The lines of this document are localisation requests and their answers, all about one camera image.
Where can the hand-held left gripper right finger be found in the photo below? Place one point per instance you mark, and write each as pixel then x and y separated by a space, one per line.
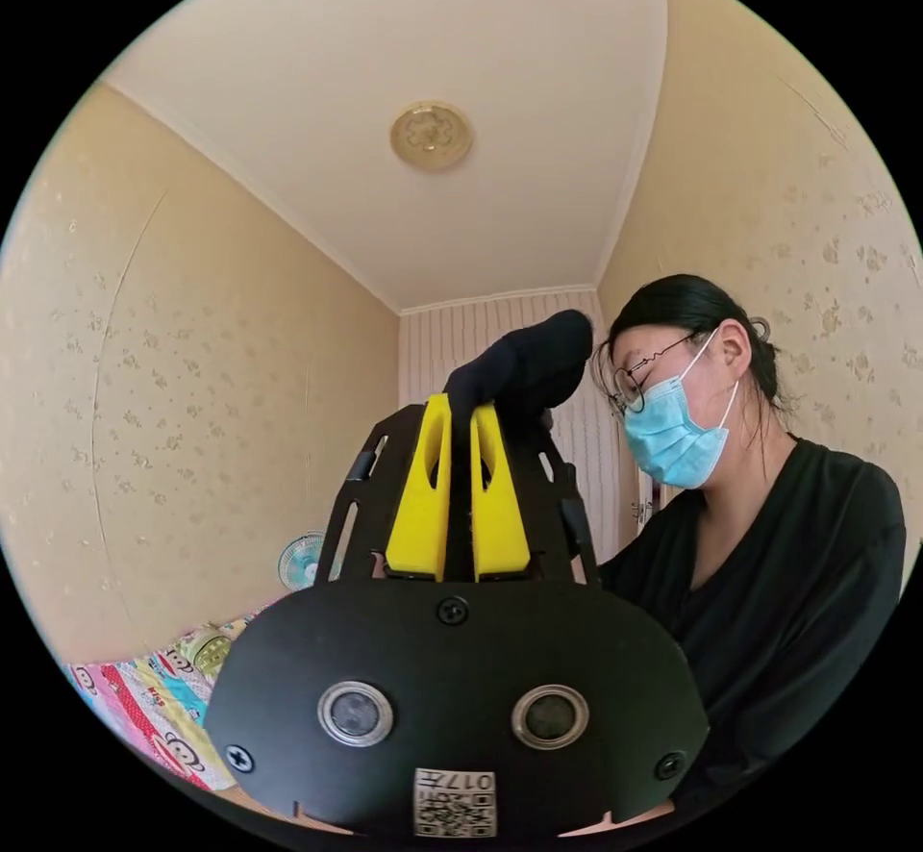
pixel 499 527

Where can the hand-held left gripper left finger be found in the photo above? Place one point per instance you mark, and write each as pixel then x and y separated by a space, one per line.
pixel 418 506

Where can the black long pants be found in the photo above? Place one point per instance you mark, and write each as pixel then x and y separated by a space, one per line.
pixel 533 361

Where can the electric fan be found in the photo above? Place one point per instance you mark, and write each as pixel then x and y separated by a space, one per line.
pixel 303 561

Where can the person's body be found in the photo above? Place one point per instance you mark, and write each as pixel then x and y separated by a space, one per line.
pixel 779 563

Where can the bed with printed sheet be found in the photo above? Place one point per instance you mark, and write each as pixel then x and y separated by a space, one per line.
pixel 155 715

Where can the round ceiling lamp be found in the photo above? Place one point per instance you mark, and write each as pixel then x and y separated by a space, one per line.
pixel 431 136

